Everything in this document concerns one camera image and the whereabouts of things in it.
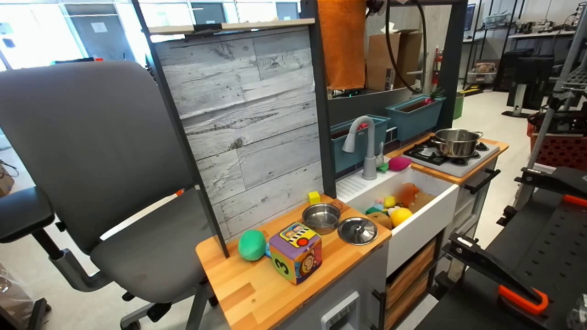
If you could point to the grey wood panel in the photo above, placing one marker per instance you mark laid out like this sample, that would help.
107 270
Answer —
244 134

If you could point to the red fire extinguisher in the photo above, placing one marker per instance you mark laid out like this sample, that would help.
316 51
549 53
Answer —
437 66

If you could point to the yellow lemon plush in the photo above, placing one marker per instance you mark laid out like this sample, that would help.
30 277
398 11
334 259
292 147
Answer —
400 216

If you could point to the green pea plush toy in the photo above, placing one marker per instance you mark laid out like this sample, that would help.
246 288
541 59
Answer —
252 244

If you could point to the grey toy faucet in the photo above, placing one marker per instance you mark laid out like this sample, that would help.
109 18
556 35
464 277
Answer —
369 158

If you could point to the colourful fabric cube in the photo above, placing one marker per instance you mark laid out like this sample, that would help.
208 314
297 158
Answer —
296 253

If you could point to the orange plush toy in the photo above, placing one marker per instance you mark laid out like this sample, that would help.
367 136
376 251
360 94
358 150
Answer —
408 194

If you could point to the black workbench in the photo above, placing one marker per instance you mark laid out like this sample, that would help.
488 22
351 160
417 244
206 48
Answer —
543 257

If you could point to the pink radish plush green leaves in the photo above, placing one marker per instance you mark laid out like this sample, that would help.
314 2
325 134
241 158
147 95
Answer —
400 163

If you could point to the yellow toy block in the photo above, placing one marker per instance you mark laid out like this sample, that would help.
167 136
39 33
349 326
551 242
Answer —
314 198

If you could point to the grey office chair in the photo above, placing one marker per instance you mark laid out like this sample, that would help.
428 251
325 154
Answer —
92 158

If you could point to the grey toy stove top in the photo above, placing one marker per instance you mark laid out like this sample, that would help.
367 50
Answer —
452 165

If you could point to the small teal planter box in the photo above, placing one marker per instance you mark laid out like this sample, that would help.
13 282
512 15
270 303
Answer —
354 156

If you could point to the large steel pot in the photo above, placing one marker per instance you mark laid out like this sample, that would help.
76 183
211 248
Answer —
455 143

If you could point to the white toy sink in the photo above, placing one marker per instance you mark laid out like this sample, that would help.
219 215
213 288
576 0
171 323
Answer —
422 220

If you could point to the cardboard box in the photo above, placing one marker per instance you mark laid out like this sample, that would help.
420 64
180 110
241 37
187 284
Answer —
382 61

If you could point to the large teal planter box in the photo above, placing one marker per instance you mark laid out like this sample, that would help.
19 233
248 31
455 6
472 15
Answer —
415 119

